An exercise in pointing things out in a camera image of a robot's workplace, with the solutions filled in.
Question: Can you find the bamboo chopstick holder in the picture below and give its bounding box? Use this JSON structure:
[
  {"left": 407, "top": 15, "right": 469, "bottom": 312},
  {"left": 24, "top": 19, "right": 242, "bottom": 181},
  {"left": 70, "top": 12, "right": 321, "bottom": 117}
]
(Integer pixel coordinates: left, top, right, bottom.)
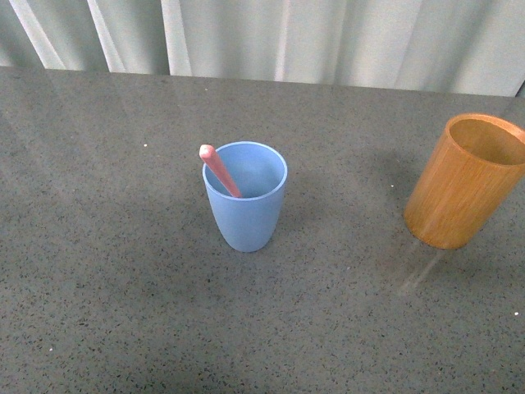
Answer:
[{"left": 404, "top": 113, "right": 524, "bottom": 249}]

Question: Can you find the pink chopstick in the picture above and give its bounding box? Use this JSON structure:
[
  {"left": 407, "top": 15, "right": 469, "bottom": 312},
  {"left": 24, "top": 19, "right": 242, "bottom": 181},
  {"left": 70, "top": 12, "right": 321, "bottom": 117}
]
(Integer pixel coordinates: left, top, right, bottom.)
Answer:
[{"left": 199, "top": 144, "right": 242, "bottom": 198}]

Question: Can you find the white curtain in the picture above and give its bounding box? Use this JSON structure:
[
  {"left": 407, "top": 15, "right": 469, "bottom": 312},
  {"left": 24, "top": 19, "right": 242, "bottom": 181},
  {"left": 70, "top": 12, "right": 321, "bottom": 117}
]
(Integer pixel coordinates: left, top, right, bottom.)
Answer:
[{"left": 1, "top": 1, "right": 524, "bottom": 96}]

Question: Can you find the light blue cup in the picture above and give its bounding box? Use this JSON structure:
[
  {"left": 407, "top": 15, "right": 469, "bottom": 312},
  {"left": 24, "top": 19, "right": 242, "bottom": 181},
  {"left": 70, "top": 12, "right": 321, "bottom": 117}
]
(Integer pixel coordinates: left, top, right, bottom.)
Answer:
[{"left": 202, "top": 141, "right": 288, "bottom": 252}]

